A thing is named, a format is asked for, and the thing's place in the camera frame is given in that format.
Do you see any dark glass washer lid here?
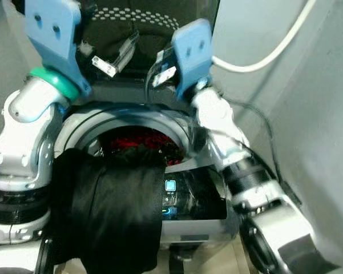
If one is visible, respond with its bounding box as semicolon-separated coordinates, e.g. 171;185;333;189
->
80;0;220;103

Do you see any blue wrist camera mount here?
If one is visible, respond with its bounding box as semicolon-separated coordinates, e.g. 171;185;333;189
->
24;0;93;98
171;18;213;102

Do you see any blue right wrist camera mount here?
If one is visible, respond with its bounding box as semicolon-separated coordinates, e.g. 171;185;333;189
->
171;18;213;102

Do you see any grey top-load washing machine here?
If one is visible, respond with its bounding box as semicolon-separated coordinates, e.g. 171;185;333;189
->
51;80;243;274

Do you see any red garment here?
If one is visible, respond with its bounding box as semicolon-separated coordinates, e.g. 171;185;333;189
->
100;127;181;164

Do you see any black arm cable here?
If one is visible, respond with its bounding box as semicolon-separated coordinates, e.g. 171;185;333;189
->
217;97;302;207

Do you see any black garment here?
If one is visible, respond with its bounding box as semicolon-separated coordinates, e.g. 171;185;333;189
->
50;147;167;274

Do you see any white hose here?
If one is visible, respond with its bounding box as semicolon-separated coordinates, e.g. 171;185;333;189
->
211;0;318;74

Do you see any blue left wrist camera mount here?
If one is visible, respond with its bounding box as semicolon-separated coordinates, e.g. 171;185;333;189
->
24;0;93;98

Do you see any clear plastic clip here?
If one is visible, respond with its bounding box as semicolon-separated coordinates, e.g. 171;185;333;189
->
91;31;139;79

